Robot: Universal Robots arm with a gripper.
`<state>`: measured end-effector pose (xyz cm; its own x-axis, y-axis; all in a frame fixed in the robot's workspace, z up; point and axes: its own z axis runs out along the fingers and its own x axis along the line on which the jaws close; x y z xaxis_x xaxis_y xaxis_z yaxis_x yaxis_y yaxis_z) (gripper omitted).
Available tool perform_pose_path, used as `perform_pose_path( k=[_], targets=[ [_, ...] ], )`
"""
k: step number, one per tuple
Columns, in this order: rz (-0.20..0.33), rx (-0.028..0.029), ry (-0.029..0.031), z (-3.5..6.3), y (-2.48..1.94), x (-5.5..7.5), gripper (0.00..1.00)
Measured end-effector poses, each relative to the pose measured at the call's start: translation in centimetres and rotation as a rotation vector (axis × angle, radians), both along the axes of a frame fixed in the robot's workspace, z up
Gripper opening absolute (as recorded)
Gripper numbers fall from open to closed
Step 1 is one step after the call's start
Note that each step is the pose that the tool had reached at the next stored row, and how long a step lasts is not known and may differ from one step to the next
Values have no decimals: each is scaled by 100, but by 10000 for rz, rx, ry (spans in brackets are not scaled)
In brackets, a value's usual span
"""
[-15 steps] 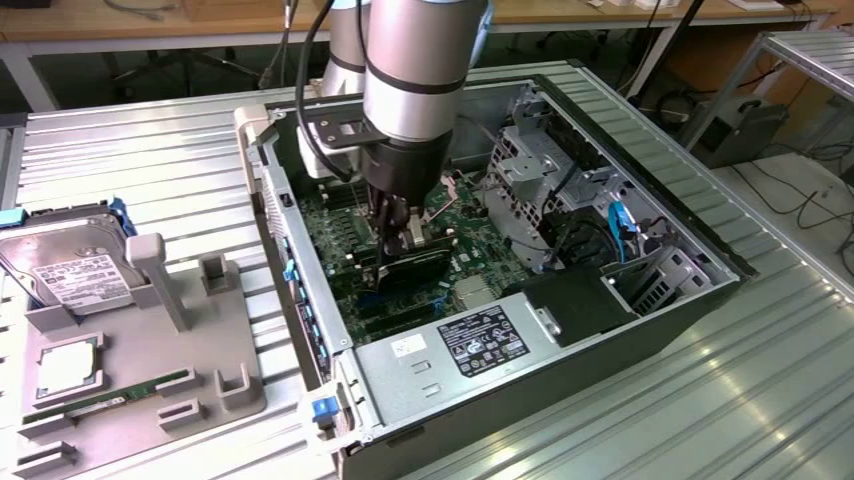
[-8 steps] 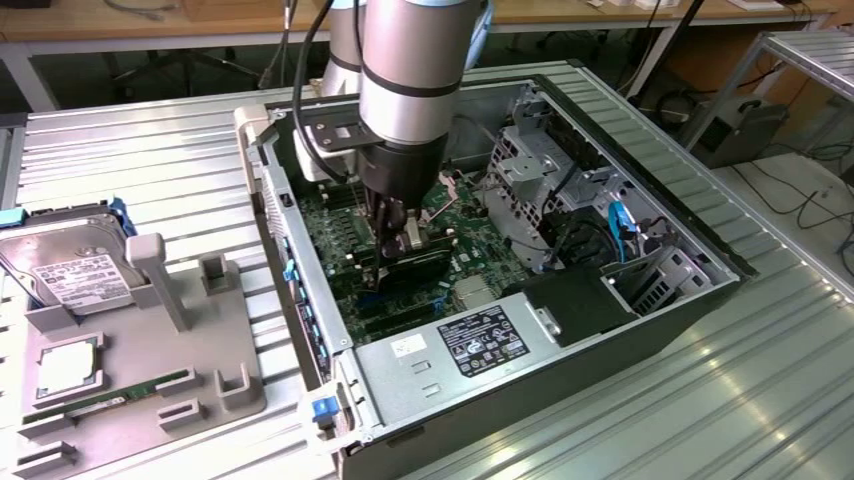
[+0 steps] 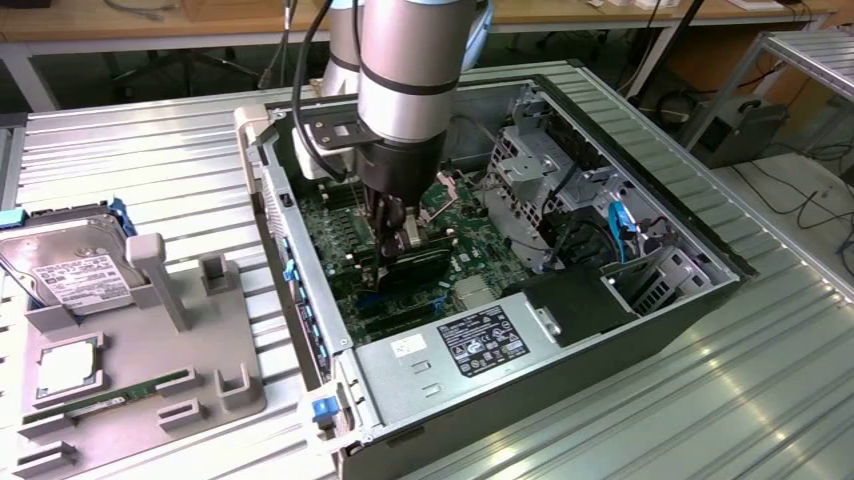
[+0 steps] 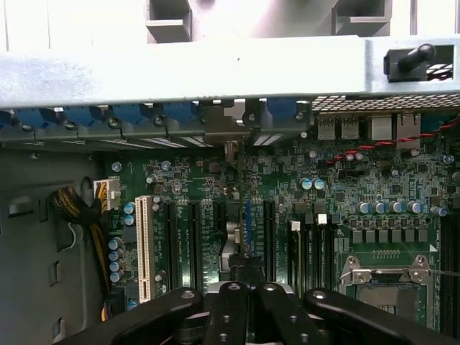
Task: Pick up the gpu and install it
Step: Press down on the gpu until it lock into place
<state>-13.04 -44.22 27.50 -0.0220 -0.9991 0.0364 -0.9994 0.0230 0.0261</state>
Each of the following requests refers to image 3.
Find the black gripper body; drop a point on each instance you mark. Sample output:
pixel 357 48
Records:
pixel 400 165

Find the black graphics card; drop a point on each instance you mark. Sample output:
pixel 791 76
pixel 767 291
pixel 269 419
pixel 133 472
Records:
pixel 416 272

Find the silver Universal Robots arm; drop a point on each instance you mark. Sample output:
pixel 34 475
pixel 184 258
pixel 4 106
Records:
pixel 407 75

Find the black RAM stick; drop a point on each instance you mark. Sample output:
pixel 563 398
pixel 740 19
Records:
pixel 363 257

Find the metal socket cover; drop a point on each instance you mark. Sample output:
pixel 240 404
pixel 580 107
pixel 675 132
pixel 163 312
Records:
pixel 445 187

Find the green motherboard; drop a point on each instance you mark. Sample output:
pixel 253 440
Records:
pixel 480 235

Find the silver chipset heatsink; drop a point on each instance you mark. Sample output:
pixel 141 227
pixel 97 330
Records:
pixel 475 290

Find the metal disk bay cage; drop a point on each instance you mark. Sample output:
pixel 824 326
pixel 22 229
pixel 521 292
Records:
pixel 527 185

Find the black fan shroud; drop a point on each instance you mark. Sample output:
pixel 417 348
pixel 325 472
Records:
pixel 574 300

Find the grey power supply unit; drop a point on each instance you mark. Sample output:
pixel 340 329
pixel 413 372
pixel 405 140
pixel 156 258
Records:
pixel 400 380

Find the open black PC case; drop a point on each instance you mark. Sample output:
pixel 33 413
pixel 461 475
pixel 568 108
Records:
pixel 507 400

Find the blue case latch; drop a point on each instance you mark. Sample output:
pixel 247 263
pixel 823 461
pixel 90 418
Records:
pixel 323 406

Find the black chair base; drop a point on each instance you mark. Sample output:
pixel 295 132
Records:
pixel 180 65

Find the blue disk caddy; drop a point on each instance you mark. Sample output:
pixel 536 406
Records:
pixel 122 217

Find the wooden desk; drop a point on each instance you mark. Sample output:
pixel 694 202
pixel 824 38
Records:
pixel 600 15

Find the silver hard disk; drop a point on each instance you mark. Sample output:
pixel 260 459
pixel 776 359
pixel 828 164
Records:
pixel 66 270

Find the grey parts rack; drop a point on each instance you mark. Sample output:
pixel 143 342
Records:
pixel 133 380

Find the black box device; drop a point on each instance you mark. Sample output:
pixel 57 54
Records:
pixel 740 130

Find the green RAM stick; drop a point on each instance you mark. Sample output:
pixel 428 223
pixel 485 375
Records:
pixel 106 397

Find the silver CPU chip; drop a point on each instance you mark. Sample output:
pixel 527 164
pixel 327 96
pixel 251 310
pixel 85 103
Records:
pixel 65 367

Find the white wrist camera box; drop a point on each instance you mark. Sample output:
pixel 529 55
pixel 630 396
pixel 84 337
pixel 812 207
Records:
pixel 320 155

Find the aluminium frame table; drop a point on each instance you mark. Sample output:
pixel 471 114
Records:
pixel 800 55

